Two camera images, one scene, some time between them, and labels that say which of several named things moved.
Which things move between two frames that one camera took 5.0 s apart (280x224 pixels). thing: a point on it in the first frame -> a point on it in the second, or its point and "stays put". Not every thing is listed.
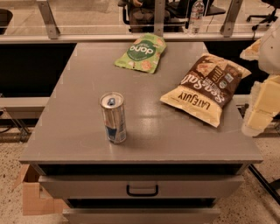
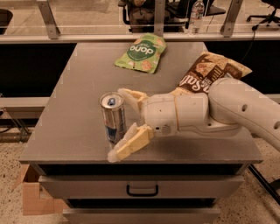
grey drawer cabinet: (171, 168) stays put
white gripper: (270, 52) -> (159, 114)
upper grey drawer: (144, 186) stays put
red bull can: (112, 104) stays put
